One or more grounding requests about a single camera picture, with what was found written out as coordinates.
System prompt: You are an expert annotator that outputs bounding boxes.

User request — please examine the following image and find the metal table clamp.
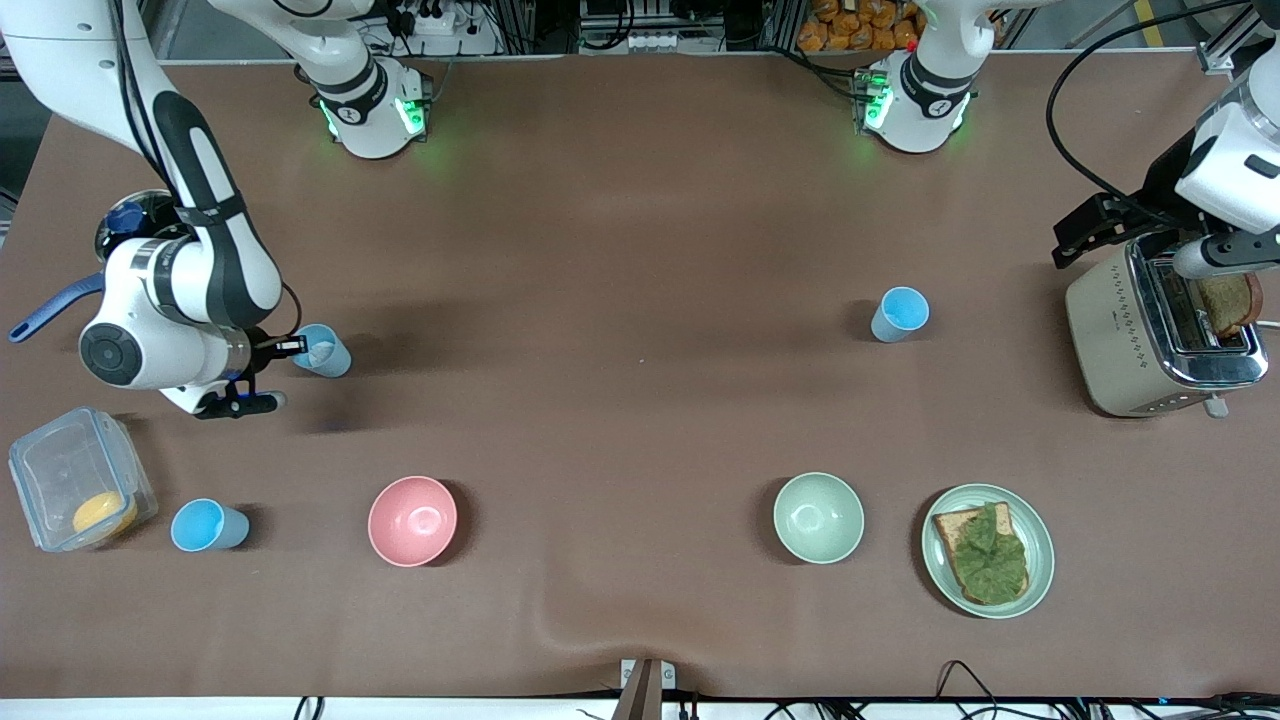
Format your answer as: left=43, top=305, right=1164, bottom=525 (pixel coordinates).
left=620, top=658, right=677, bottom=720

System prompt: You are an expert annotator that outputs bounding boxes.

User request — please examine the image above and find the pale green bowl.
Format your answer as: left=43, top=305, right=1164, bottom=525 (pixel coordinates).
left=773, top=472, right=865, bottom=565

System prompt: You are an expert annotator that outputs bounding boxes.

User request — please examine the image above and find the black looped floor cable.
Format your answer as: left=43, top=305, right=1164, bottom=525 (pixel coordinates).
left=934, top=660, right=1003, bottom=720

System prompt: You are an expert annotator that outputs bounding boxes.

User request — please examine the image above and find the brown table cloth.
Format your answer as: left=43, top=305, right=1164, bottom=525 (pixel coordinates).
left=0, top=52, right=1280, bottom=701

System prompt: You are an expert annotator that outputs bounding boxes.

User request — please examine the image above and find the cream and chrome toaster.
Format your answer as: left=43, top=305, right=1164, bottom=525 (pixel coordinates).
left=1065, top=235, right=1271, bottom=419

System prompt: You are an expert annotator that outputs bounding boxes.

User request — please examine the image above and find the pale green plate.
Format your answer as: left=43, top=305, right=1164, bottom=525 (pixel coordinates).
left=921, top=484, right=1055, bottom=620

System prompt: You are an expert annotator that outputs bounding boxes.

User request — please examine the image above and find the dark saucepan with blue handle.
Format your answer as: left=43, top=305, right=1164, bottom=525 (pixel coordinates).
left=8, top=188, right=186, bottom=344

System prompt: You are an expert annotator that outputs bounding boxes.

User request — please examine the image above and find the blue cup with whitish inside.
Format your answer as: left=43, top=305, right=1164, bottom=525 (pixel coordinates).
left=292, top=323, right=353, bottom=379

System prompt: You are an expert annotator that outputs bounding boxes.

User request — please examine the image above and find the clear plastic food container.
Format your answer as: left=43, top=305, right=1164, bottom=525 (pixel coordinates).
left=8, top=406, right=159, bottom=553

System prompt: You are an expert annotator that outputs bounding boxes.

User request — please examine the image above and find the green lettuce leaf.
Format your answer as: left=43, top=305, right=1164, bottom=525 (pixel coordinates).
left=948, top=503, right=1029, bottom=605

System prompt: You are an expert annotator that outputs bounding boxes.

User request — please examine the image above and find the toast slice under lettuce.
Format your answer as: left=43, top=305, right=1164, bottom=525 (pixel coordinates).
left=933, top=503, right=1031, bottom=607

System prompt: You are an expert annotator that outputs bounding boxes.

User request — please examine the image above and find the orange snack bag pile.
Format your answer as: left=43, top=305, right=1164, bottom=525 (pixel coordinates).
left=798, top=0, right=921, bottom=53

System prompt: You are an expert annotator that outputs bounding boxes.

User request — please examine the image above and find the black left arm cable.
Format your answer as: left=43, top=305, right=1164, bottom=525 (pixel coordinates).
left=1045, top=0, right=1256, bottom=203

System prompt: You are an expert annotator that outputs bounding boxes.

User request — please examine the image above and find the pink bowl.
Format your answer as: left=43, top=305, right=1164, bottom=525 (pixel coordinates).
left=368, top=476, right=459, bottom=568

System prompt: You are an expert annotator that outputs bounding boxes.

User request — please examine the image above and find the glass lid with blue knob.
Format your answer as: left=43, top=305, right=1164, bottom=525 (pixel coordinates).
left=95, top=188, right=183, bottom=263

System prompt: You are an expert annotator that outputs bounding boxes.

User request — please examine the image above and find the plain blue plastic cup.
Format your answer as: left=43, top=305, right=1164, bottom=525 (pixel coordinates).
left=170, top=498, right=250, bottom=553
left=870, top=287, right=930, bottom=344

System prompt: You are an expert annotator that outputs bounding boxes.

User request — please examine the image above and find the brown toast slice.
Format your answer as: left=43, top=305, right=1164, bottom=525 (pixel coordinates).
left=1190, top=270, right=1264, bottom=339

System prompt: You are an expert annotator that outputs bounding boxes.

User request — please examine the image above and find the yellow round food piece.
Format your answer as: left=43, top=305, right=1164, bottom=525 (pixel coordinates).
left=72, top=490, right=139, bottom=539

